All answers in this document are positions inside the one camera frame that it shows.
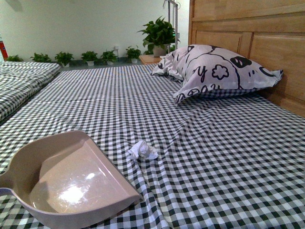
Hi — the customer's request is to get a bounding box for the white floor lamp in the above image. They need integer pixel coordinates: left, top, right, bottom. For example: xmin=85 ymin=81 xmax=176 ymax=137
xmin=163 ymin=0 xmax=180 ymax=49

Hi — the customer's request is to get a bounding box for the wooden headboard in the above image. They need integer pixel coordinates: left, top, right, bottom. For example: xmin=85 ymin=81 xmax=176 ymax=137
xmin=188 ymin=0 xmax=305 ymax=116

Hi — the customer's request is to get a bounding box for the white tissue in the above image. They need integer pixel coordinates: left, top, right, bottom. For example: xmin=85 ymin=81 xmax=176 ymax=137
xmin=127 ymin=140 xmax=158 ymax=160

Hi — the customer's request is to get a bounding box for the large potted green plant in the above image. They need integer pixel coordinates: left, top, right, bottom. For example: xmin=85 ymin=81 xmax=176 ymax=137
xmin=138 ymin=17 xmax=180 ymax=57

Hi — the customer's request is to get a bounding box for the far wooden bedside table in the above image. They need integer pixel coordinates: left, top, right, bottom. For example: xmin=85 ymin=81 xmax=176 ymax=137
xmin=139 ymin=54 xmax=161 ymax=65

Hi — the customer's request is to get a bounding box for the cartoon print white pillow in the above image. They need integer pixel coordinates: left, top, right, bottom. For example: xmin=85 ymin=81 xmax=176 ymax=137
xmin=151 ymin=44 xmax=283 ymax=104

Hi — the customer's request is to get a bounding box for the small potted plant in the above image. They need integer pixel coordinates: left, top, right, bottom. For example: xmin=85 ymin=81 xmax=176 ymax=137
xmin=81 ymin=51 xmax=98 ymax=66
xmin=7 ymin=55 xmax=23 ymax=62
xmin=101 ymin=50 xmax=117 ymax=65
xmin=126 ymin=46 xmax=142 ymax=63
xmin=55 ymin=52 xmax=74 ymax=67
xmin=30 ymin=52 xmax=52 ymax=63

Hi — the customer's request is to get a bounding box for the black white checkered bed sheet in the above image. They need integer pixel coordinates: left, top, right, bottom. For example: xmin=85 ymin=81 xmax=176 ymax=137
xmin=0 ymin=65 xmax=305 ymax=229

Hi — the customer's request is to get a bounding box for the folded checkered quilt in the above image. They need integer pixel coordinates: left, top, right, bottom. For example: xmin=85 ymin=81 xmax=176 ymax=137
xmin=0 ymin=62 xmax=61 ymax=124

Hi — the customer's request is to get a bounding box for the beige plastic dustpan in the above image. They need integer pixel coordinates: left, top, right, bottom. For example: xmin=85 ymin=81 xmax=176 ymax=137
xmin=0 ymin=131 xmax=142 ymax=229

